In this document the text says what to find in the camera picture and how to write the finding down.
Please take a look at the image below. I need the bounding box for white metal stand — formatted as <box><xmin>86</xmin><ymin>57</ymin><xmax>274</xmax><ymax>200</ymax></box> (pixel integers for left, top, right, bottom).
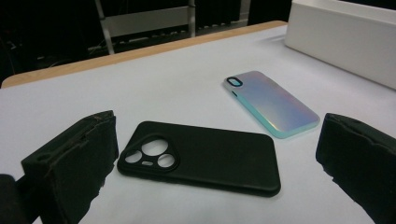
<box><xmin>94</xmin><ymin>0</ymin><xmax>251</xmax><ymax>55</ymax></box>

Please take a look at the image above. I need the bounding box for pale blue table mat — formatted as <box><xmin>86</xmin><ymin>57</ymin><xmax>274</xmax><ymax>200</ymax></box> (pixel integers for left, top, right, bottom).
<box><xmin>0</xmin><ymin>24</ymin><xmax>396</xmax><ymax>224</ymax></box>

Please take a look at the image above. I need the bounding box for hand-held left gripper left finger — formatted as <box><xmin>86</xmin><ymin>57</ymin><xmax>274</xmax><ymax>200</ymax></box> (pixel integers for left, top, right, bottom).
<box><xmin>21</xmin><ymin>109</ymin><xmax>120</xmax><ymax>224</ymax></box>

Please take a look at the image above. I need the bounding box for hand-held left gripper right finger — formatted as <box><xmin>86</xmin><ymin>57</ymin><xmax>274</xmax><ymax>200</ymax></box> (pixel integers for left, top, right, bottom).
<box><xmin>315</xmin><ymin>112</ymin><xmax>396</xmax><ymax>224</ymax></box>

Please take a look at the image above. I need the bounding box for iridescent phone case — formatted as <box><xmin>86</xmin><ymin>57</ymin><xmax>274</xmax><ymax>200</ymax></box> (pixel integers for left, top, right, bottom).
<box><xmin>222</xmin><ymin>70</ymin><xmax>321</xmax><ymax>140</ymax></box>

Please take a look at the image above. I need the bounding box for black phone case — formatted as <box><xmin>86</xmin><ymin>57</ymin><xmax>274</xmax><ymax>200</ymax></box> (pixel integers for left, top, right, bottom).
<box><xmin>117</xmin><ymin>120</ymin><xmax>282</xmax><ymax>198</ymax></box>

